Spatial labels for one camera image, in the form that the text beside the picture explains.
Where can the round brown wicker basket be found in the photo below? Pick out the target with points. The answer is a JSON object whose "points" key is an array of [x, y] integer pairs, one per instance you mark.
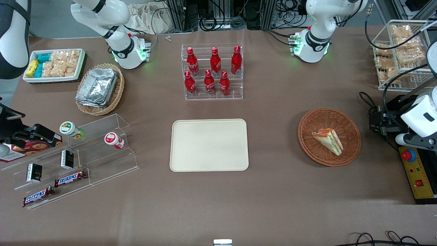
{"points": [[314, 150]]}

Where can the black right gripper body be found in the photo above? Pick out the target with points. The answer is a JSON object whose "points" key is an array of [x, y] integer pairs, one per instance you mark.
{"points": [[10, 127]]}

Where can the snickers chocolate bar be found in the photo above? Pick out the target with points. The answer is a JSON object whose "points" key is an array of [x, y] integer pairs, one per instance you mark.
{"points": [[37, 196], [70, 178]]}

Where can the clear acrylic bottle rack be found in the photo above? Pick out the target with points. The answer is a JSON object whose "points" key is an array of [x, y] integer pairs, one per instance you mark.
{"points": [[235, 87]]}

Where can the red cookie box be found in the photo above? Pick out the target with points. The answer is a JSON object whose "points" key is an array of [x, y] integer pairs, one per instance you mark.
{"points": [[34, 147]]}

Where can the beige plastic tray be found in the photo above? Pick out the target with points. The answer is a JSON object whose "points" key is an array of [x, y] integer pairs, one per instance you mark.
{"points": [[208, 145]]}

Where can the teal snack pack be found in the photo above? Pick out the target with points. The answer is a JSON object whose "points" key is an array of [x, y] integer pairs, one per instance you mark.
{"points": [[38, 70], [43, 57]]}

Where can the clear acrylic stepped shelf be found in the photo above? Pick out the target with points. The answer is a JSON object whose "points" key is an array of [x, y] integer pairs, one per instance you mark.
{"points": [[102, 160]]}

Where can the oval light wicker basket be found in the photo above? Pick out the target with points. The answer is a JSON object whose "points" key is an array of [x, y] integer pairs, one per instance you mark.
{"points": [[117, 92]]}

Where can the white rectangular snack tray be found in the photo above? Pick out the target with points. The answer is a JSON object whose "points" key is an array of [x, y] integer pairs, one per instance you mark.
{"points": [[82, 65]]}

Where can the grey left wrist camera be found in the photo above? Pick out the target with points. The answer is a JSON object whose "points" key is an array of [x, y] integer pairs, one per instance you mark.
{"points": [[414, 140]]}

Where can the white cloth bag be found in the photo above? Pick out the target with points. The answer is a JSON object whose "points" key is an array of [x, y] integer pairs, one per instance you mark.
{"points": [[146, 18]]}

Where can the red cola bottle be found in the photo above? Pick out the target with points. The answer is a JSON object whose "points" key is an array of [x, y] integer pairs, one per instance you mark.
{"points": [[236, 61], [215, 63], [224, 84], [209, 83], [189, 85], [192, 63]]}

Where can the red emergency stop button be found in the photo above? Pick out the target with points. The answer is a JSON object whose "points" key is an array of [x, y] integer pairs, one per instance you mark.
{"points": [[408, 155]]}

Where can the bagged fried snack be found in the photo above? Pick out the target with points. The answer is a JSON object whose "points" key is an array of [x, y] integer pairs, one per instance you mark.
{"points": [[387, 75], [401, 31], [411, 56], [384, 63], [383, 50], [408, 42]]}

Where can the yellow snack pack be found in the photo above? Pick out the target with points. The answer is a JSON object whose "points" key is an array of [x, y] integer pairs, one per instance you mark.
{"points": [[31, 68]]}

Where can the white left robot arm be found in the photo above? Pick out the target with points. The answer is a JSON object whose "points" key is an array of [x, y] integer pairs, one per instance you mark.
{"points": [[317, 20]]}

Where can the aluminium frame profiles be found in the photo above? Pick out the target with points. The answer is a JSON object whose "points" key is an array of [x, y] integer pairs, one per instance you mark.
{"points": [[179, 15]]}

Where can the red lid yogurt cup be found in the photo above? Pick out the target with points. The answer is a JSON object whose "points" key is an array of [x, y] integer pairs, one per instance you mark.
{"points": [[112, 139]]}

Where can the stacked aluminium foil containers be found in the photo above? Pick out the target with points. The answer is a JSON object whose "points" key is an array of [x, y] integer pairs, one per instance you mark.
{"points": [[97, 87]]}

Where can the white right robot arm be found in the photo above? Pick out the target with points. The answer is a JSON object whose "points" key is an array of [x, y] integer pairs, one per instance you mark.
{"points": [[119, 51]]}

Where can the triangle sandwich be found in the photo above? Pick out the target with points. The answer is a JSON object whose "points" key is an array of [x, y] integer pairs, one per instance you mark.
{"points": [[329, 140]]}

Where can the clear rice cracker bag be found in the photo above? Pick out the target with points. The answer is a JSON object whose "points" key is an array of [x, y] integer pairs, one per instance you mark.
{"points": [[72, 56], [71, 69], [58, 56], [47, 69], [58, 70]]}

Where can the black appliance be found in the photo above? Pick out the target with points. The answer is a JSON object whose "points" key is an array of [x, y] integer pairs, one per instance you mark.
{"points": [[403, 102]]}

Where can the green lid yogurt cup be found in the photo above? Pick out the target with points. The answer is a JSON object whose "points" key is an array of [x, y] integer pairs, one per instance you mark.
{"points": [[69, 129]]}

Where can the small black box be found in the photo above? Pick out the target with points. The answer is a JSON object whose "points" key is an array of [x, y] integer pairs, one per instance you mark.
{"points": [[67, 159], [34, 172]]}

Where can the yellow control panel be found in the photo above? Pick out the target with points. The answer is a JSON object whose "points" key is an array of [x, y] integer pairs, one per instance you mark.
{"points": [[421, 177]]}

